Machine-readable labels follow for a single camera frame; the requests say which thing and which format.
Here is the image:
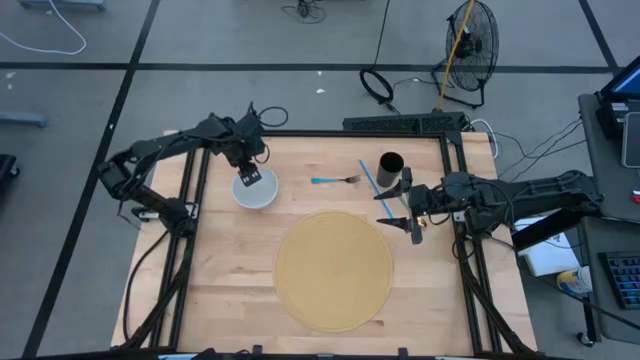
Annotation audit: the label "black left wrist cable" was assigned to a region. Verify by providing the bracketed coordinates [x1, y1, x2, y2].
[248, 101, 290, 129]

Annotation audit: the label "grey tablet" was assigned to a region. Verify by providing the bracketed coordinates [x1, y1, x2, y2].
[621, 111, 640, 169]

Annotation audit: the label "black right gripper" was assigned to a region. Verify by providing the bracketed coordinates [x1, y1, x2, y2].
[373, 166, 438, 246]

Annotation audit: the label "grey cart base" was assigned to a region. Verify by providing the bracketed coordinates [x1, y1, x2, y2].
[18, 0, 107, 11]

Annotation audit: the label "grey floor bar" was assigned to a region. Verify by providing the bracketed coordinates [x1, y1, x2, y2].
[0, 110, 49, 129]

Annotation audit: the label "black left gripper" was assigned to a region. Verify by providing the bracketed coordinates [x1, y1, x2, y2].
[225, 115, 268, 187]

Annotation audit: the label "white floor cable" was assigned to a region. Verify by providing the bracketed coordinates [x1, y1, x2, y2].
[0, 0, 88, 56]

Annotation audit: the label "computer monitor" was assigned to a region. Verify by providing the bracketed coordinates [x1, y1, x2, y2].
[598, 67, 640, 101]

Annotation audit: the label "black perforated box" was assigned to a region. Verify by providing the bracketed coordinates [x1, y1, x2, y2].
[342, 111, 469, 135]

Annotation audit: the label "black metal table frame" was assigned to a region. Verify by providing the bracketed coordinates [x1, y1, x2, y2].
[117, 127, 539, 360]

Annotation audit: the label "blue-handled fork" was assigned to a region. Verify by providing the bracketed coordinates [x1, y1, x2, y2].
[310, 174, 362, 185]

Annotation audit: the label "round yellow woven placemat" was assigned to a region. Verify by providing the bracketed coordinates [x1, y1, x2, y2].
[272, 210, 395, 334]

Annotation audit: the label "white box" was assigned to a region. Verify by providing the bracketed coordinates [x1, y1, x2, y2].
[514, 215, 581, 278]

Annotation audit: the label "black chair base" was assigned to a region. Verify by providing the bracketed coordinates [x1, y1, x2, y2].
[0, 153, 21, 197]

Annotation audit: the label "black floor fan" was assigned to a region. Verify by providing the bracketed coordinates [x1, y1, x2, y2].
[432, 0, 500, 110]

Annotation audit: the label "grey keyboard desk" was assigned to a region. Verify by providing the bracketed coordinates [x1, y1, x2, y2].
[579, 217, 640, 346]

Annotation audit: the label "blue straw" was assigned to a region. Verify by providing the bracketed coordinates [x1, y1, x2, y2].
[357, 159, 396, 220]

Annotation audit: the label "wipes canister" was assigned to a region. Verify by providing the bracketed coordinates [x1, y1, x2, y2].
[556, 266, 594, 296]

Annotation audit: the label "tangled black cable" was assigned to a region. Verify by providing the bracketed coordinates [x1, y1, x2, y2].
[280, 0, 329, 25]

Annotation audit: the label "white bowl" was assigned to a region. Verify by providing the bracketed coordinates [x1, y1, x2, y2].
[231, 167, 279, 210]

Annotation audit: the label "black coiled floor cable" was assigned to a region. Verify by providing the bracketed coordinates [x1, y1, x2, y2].
[358, 0, 401, 115]

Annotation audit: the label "white cable loop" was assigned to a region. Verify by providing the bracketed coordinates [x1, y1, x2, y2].
[469, 118, 500, 160]

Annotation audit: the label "black base cable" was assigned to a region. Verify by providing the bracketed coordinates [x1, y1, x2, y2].
[122, 229, 172, 346]

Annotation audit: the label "black keyboard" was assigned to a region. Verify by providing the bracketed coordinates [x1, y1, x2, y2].
[598, 249, 640, 311]

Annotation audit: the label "thin black desk cables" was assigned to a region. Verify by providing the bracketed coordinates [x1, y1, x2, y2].
[492, 117, 587, 182]

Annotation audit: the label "black device box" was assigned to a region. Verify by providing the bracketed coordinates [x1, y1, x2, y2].
[594, 99, 632, 140]

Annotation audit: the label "black cup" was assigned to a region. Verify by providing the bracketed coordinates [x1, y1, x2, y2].
[375, 151, 405, 189]

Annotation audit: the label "yellow extension cord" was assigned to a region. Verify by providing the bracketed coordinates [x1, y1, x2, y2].
[438, 0, 476, 112]

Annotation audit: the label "black desk beam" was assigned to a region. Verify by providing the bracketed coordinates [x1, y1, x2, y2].
[510, 204, 601, 254]

